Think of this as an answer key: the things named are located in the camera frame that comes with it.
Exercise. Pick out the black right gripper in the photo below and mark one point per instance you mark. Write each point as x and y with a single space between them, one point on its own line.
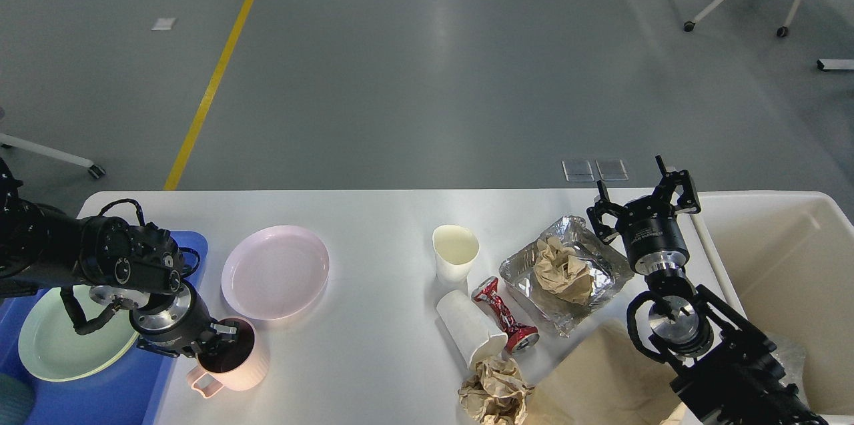
648 227

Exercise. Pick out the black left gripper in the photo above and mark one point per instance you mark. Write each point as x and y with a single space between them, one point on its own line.
175 325

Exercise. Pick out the pink ribbed mug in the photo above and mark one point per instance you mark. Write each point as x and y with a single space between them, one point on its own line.
237 365

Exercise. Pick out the pink plate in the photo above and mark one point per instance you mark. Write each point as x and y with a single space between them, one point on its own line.
276 273

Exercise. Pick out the grey green mug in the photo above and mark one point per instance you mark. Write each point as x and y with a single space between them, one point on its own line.
17 400

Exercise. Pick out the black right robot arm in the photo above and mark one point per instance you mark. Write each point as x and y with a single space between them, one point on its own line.
725 370

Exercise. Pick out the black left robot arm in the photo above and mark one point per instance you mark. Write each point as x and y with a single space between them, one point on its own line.
103 264

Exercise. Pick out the clear floor plate right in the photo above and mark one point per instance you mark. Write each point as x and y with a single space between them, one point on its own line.
612 170

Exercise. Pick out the clear floor plate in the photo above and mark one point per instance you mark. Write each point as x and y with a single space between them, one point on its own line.
612 170
578 171

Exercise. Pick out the blue plastic tray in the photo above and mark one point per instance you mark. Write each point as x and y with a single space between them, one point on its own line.
126 392

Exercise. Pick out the clear floor plate left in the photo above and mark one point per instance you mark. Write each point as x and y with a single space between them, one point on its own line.
578 171

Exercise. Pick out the light green plate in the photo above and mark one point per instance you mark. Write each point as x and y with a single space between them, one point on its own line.
50 349

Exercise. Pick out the beige plastic bin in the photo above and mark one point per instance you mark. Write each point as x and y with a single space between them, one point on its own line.
785 260

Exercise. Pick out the flat brown paper sheet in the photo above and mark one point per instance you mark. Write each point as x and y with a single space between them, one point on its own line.
605 380

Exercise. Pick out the crushed red soda can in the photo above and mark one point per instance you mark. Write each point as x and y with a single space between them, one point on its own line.
520 337

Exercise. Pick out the upright white paper cup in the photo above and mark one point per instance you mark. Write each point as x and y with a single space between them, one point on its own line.
456 249

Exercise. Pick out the lying white paper cup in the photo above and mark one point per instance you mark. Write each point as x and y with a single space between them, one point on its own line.
476 336

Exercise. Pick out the crumpled brown paper ball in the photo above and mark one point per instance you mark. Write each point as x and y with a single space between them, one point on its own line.
496 393

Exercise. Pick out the white bar base right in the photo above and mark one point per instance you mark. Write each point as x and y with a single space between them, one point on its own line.
835 64

